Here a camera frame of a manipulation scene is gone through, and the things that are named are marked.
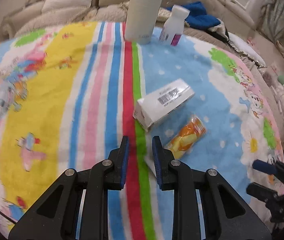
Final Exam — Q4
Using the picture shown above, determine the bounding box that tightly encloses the black cloth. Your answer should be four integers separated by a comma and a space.
204, 24, 230, 43

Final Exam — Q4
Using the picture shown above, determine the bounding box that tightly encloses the orange snack packet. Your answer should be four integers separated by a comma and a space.
164, 115, 207, 159

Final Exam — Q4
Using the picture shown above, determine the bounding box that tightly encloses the white barcode cardboard box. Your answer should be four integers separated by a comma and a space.
133, 79, 195, 132

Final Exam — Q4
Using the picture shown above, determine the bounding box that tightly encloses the beige tufted sofa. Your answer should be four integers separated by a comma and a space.
0, 0, 284, 155

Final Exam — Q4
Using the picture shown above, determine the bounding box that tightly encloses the beige quilted seat cover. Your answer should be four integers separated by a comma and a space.
182, 27, 232, 53

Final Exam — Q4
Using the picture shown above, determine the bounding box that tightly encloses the white thermos bottle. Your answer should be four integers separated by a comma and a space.
124, 0, 167, 45

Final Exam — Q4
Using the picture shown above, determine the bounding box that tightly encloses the small white purple-label bottle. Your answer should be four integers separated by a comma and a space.
159, 4, 190, 46

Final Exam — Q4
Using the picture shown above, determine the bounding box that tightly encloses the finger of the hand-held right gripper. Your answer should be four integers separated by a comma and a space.
253, 159, 284, 188
246, 182, 284, 223

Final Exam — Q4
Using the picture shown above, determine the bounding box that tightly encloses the blue cloth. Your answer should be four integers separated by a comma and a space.
167, 1, 222, 30

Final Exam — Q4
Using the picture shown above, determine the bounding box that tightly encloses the white pillow patterned trim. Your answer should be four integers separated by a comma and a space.
228, 34, 267, 68

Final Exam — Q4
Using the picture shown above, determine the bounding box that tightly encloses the clear bag of red bits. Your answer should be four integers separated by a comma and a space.
262, 66, 280, 85

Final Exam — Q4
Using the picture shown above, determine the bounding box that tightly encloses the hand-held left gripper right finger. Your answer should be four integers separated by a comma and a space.
152, 135, 272, 240

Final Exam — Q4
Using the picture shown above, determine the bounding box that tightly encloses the cartoon printed blanket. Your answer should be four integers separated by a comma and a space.
0, 21, 284, 240

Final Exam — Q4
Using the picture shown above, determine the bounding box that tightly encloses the beige fuzzy seat cover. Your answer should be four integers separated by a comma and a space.
15, 1, 130, 37

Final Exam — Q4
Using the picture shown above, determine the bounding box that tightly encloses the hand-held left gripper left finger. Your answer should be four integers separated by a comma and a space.
8, 135, 130, 240

